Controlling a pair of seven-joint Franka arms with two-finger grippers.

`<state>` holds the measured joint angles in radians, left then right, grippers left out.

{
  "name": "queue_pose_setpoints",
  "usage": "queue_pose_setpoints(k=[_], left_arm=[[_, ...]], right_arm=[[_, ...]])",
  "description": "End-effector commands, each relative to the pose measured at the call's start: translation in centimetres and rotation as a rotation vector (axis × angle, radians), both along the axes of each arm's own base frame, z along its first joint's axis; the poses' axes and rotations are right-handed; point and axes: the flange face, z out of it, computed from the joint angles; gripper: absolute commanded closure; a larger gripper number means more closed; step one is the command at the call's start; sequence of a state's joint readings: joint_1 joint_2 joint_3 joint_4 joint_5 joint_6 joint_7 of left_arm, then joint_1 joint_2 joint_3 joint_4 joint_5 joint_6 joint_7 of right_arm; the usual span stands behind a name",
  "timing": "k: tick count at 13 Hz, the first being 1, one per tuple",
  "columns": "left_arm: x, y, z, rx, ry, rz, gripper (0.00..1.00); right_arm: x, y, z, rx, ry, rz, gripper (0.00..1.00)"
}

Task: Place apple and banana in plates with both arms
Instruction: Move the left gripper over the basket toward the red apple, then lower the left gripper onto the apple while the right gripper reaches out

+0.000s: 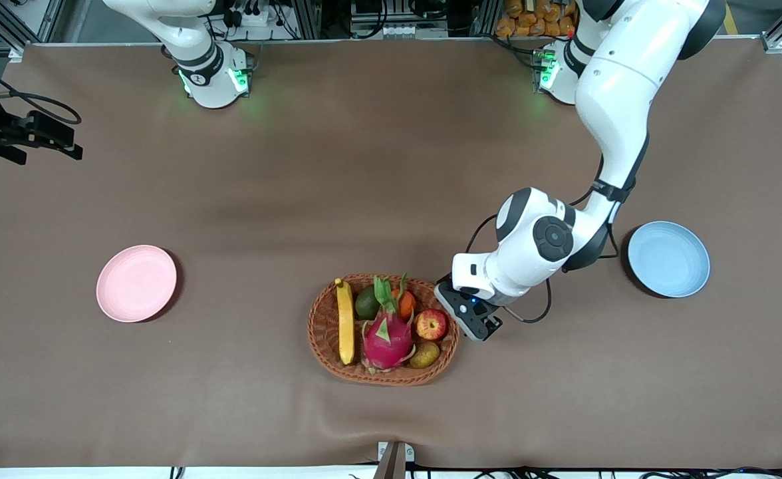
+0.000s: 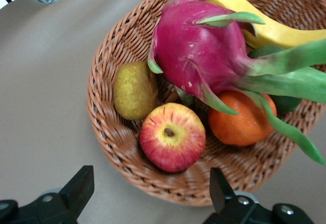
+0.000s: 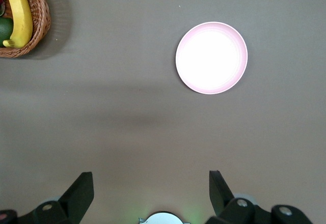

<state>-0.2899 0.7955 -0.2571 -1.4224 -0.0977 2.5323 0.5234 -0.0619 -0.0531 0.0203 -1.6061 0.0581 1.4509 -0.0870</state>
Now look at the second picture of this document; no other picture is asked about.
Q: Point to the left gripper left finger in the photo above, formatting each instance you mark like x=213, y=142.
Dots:
x=76, y=191

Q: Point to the red yellow apple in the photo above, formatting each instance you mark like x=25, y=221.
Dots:
x=173, y=145

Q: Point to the pink dragon fruit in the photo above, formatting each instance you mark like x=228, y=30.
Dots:
x=198, y=51

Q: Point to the orange tangerine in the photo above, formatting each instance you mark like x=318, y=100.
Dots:
x=237, y=127

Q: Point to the brown table cloth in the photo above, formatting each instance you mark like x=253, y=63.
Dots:
x=38, y=81

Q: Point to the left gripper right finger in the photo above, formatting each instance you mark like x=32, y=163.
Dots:
x=221, y=193

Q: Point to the dark green avocado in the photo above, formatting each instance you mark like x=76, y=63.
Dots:
x=287, y=104

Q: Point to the brown kiwi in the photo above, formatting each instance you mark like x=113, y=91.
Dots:
x=135, y=91

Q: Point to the brown wicker basket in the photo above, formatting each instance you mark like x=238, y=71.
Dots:
x=122, y=43

